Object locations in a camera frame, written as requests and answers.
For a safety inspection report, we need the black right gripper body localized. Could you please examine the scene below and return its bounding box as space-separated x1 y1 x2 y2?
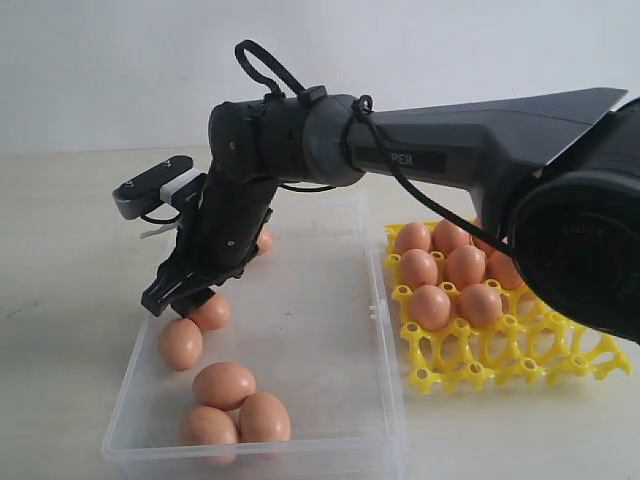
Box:
154 166 275 290

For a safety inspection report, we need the brown egg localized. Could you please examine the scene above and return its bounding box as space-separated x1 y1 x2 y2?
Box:
456 284 502 329
179 406 240 446
192 362 256 411
444 245 486 290
256 227 273 256
158 318 203 371
486 250 524 290
408 285 451 331
394 222 431 255
398 249 439 290
239 392 291 442
188 293 231 331
432 220 471 256
471 217 495 258

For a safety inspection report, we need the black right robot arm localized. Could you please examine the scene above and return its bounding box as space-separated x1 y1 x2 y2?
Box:
141 88 639 341

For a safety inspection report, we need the clear plastic container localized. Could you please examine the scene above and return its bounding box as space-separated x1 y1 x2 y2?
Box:
102 192 407 479

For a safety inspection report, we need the yellow plastic egg tray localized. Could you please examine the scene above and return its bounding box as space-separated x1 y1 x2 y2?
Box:
385 224 632 394

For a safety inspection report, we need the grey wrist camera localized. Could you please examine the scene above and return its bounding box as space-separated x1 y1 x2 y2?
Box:
112 155 207 220

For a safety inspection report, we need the black cable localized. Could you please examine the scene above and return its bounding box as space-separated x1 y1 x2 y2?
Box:
233 39 521 261

